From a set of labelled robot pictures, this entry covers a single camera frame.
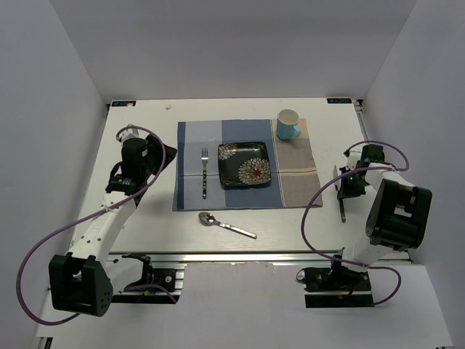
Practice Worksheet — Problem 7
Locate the metal spoon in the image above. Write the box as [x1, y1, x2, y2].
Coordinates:
[198, 212, 257, 239]

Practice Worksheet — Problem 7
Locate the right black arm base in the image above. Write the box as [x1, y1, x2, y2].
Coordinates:
[296, 263, 374, 309]

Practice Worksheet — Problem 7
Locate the blue beige checked placemat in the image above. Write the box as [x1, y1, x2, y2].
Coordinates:
[173, 119, 320, 212]

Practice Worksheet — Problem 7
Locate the metal fork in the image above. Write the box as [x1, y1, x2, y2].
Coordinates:
[201, 147, 209, 199]

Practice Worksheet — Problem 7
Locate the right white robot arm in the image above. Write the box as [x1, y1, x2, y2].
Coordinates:
[328, 142, 432, 290]

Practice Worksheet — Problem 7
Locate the dark floral rectangular plate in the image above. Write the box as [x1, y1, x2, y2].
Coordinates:
[217, 142, 272, 188]

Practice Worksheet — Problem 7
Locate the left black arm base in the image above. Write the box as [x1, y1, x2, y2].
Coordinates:
[106, 253, 185, 305]

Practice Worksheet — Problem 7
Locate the metal table knife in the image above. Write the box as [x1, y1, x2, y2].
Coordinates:
[333, 166, 346, 223]

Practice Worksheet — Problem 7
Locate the left blue table label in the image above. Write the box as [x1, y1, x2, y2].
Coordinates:
[110, 100, 137, 108]

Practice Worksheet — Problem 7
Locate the blue table label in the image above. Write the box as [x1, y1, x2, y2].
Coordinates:
[110, 100, 137, 108]
[326, 97, 352, 104]

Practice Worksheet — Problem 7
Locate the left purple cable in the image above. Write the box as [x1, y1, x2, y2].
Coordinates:
[16, 125, 179, 325]

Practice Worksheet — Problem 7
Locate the light blue mug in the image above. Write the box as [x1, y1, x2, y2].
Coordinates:
[276, 109, 301, 140]

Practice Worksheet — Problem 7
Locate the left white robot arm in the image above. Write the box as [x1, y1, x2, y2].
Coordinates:
[49, 128, 177, 317]

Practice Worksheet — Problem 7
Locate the right blue table label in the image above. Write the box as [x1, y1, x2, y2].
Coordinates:
[326, 97, 352, 104]

